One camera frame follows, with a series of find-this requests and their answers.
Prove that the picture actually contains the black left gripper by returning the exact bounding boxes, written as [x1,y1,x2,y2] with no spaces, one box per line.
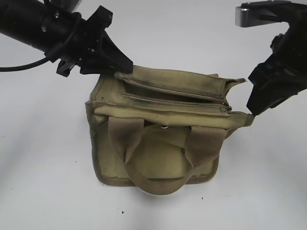
[44,6,133,77]

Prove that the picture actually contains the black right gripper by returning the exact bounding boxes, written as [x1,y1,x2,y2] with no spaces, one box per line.
[247,51,307,116]

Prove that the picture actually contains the yellow canvas tote bag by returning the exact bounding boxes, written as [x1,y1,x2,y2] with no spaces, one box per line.
[86,66,254,195]

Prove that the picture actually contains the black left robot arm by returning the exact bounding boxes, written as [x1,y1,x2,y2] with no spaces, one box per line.
[0,0,133,77]

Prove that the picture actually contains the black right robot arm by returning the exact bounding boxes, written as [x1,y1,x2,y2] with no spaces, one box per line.
[241,0,307,116]

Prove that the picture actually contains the black cable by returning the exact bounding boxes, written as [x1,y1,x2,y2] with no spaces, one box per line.
[0,56,47,72]

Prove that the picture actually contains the silver camera box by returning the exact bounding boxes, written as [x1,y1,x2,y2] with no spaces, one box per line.
[235,0,291,28]

